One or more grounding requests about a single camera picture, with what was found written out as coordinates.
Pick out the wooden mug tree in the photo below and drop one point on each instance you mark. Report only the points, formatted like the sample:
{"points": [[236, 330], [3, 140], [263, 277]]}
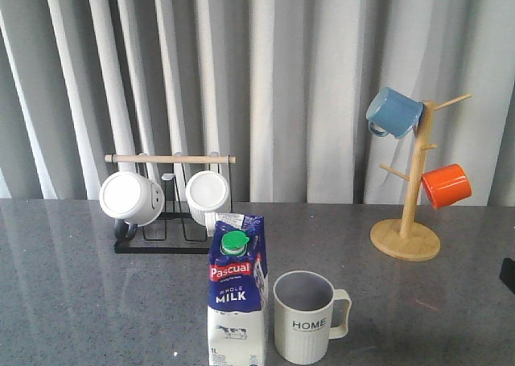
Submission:
{"points": [[404, 238]]}

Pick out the black wire mug rack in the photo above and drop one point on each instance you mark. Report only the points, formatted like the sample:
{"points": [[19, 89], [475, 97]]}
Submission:
{"points": [[174, 231]]}

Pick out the orange enamel mug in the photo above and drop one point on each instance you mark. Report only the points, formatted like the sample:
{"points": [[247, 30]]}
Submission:
{"points": [[446, 185]]}

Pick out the black object at right edge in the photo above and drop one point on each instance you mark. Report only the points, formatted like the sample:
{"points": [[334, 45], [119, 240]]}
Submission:
{"points": [[507, 273]]}

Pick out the grey pleated curtain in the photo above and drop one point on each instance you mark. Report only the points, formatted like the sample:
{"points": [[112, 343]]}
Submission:
{"points": [[282, 85]]}

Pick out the blue white milk carton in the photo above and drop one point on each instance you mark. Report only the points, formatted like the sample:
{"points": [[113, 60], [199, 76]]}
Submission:
{"points": [[237, 289]]}

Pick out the cream HOME mug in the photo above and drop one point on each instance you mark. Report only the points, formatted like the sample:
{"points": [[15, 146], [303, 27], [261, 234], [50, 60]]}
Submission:
{"points": [[308, 313]]}

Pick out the white smiley face mug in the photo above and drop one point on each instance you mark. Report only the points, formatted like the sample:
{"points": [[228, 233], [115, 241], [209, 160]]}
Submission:
{"points": [[132, 200]]}

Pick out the blue enamel mug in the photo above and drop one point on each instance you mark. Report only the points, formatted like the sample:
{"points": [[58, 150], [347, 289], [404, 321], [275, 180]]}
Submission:
{"points": [[390, 112]]}

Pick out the white ribbed mug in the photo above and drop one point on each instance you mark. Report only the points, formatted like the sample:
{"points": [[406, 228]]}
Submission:
{"points": [[207, 192]]}

